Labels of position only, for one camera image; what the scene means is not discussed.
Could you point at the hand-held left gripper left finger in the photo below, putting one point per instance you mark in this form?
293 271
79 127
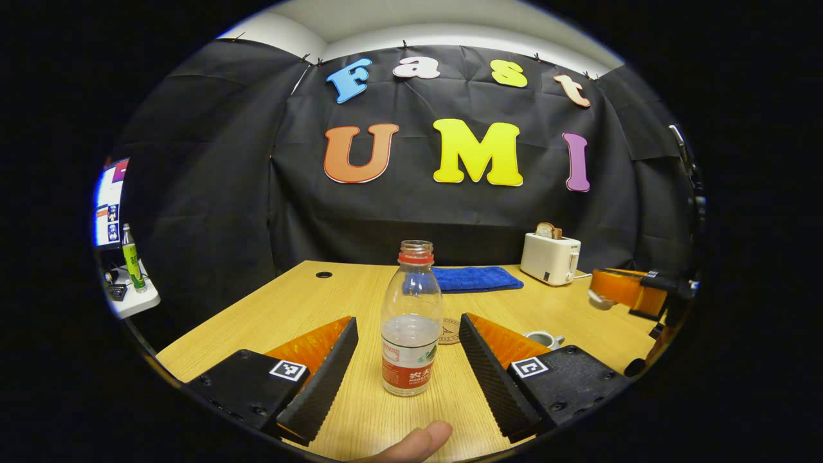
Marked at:
321 386

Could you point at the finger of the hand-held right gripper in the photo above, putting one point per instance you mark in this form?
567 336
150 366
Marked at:
624 286

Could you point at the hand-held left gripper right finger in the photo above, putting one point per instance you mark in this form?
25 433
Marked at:
488 379

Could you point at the grey teacup lid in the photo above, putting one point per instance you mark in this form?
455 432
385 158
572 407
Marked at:
600 301

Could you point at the round wooden coaster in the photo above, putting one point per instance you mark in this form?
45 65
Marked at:
450 331

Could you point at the grey floral teacup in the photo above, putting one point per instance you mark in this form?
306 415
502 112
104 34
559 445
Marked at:
542 339

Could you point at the clear plastic water bottle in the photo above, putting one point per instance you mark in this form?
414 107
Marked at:
411 347

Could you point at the green drink bottle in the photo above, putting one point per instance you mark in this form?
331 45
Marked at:
134 263

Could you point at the white toaster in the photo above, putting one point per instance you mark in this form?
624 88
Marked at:
546 260

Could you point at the toasted bread slice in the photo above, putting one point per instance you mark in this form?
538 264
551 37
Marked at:
548 230

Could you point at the blue towel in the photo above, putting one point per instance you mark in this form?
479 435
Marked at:
479 279

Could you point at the black backdrop cloth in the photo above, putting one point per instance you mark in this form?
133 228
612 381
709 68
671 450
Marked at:
225 225

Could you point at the white side table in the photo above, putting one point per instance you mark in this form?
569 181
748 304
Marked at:
138 302

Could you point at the computer monitor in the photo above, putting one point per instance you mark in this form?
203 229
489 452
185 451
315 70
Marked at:
109 212

